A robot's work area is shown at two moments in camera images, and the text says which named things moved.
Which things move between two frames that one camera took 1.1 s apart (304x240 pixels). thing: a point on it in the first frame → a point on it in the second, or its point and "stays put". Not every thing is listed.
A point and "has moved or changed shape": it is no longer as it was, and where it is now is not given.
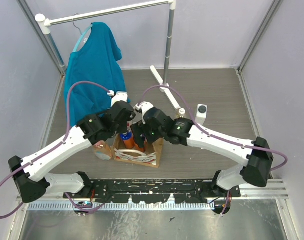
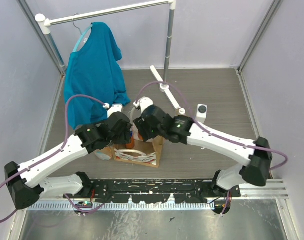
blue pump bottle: [127, 138] stays put
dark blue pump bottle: [142, 149] has moved or changed shape
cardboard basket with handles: [150, 157] stays put
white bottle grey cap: [201, 114] stays put
